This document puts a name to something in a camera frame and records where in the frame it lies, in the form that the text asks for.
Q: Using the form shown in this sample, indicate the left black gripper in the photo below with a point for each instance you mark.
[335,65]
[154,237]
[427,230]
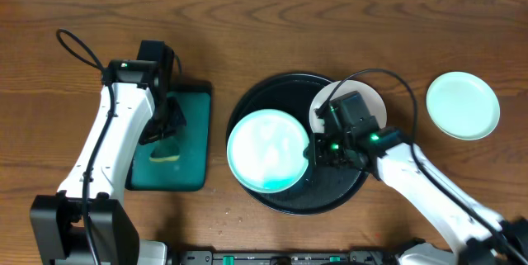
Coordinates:
[163,122]

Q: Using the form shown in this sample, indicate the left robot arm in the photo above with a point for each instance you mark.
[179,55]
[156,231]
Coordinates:
[85,221]

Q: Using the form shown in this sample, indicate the green yellow scrub sponge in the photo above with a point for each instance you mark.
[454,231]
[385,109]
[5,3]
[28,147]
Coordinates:
[166,150]

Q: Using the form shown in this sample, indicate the mint plate bottom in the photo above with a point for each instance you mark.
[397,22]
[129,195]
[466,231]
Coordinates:
[265,151]

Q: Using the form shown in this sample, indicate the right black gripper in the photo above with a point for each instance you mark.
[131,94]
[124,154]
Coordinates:
[315,152]

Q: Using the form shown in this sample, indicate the mint plate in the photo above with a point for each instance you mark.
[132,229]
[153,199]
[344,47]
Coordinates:
[265,151]
[463,106]

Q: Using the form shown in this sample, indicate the black rectangular water tray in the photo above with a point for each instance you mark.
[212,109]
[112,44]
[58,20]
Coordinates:
[187,174]

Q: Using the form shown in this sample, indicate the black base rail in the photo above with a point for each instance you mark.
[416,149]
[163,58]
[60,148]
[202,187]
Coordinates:
[361,257]

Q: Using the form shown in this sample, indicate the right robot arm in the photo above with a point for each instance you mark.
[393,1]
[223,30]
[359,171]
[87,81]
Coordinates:
[474,233]

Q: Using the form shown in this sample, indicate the white plate top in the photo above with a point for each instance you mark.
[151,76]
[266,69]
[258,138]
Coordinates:
[372,99]

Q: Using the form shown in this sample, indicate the black round serving tray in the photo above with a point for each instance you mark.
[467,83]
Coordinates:
[321,189]

